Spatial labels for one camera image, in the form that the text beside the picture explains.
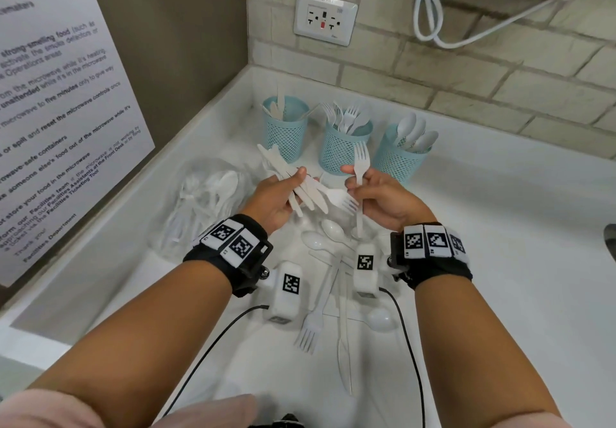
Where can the person's left hand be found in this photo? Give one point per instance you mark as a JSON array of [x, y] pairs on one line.
[[269, 201]]

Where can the person's right hand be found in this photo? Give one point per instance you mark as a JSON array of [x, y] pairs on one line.
[[390, 201]]

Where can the teal mesh cup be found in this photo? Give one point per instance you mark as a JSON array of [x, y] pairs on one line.
[[289, 143], [344, 153], [394, 163]]

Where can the clear plastic bag of cutlery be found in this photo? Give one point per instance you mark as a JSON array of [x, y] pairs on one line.
[[202, 201]]

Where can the white plastic spoon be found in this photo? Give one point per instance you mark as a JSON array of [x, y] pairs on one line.
[[428, 141], [406, 125], [417, 130]]

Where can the pile of white plastic cutlery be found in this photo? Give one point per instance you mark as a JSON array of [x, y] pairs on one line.
[[308, 331]]

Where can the person's left forearm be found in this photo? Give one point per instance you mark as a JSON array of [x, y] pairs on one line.
[[135, 346]]

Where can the person's right forearm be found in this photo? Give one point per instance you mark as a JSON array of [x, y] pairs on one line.
[[481, 346]]

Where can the person's pink right sleeve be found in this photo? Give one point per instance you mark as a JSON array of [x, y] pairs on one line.
[[553, 422]]

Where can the person's pink sleeve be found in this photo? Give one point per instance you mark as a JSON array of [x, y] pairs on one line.
[[43, 413], [553, 422]]

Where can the person's pink left sleeve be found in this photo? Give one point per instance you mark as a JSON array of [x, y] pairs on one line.
[[43, 413]]

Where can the black left wrist band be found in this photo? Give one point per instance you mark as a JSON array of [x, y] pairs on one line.
[[240, 281]]

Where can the dark sink basin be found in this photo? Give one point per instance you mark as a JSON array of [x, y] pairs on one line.
[[611, 242]]

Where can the white printed notice poster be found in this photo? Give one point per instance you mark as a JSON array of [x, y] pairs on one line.
[[48, 105]]

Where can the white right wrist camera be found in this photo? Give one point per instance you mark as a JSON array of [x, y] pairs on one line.
[[365, 283]]

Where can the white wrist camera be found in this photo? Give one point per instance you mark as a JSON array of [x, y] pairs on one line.
[[284, 307], [365, 283]]

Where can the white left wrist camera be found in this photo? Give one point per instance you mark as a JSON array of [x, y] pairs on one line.
[[284, 307]]

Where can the white wall power outlet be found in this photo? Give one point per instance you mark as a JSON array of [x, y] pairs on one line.
[[325, 18]]

